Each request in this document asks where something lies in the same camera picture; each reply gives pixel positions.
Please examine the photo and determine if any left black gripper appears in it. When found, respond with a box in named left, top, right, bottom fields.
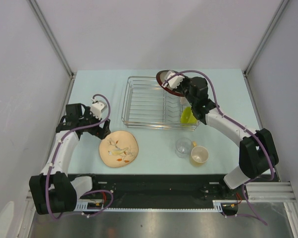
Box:
left=79, top=107, right=110, bottom=139

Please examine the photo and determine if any yellow-green bowl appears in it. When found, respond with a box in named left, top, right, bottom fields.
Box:
left=180, top=107, right=198, bottom=124

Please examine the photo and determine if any red rimmed plate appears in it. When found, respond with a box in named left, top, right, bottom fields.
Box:
left=156, top=70, right=185, bottom=97

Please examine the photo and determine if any beige bird plate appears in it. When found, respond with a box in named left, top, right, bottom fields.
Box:
left=99, top=130, right=139, bottom=168

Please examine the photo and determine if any white ceramic bowl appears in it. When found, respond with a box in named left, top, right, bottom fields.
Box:
left=180, top=97, right=188, bottom=105

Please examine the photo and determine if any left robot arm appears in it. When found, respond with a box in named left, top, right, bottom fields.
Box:
left=29, top=101, right=110, bottom=215

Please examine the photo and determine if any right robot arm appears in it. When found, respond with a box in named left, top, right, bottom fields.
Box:
left=175, top=76, right=279, bottom=199

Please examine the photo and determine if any clear plastic cup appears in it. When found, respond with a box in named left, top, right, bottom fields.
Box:
left=175, top=137, right=193, bottom=158

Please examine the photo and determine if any yellow mug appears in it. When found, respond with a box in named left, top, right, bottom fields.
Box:
left=190, top=141, right=209, bottom=167

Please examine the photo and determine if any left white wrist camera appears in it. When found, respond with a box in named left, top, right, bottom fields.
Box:
left=90, top=97, right=111, bottom=121

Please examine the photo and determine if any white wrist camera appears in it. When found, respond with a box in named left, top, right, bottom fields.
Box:
left=160, top=70, right=184, bottom=90
left=90, top=97, right=111, bottom=121

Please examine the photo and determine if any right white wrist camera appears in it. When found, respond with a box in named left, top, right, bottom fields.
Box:
left=160, top=70, right=184, bottom=90

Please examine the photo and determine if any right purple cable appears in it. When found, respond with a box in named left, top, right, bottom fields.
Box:
left=162, top=70, right=276, bottom=226

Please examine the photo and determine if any metal wire dish rack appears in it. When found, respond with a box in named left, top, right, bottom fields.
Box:
left=121, top=76, right=199, bottom=131

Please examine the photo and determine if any left aluminium corner post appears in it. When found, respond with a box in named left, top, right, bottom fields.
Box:
left=27, top=0, right=75, bottom=79

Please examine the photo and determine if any aluminium corner post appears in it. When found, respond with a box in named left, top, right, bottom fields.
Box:
left=243, top=0, right=291, bottom=77
left=27, top=0, right=75, bottom=79

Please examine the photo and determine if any white slotted cable duct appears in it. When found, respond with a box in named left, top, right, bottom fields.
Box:
left=74, top=198, right=238, bottom=213

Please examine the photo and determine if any right aluminium corner post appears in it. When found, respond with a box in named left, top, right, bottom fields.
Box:
left=243, top=0, right=291, bottom=77

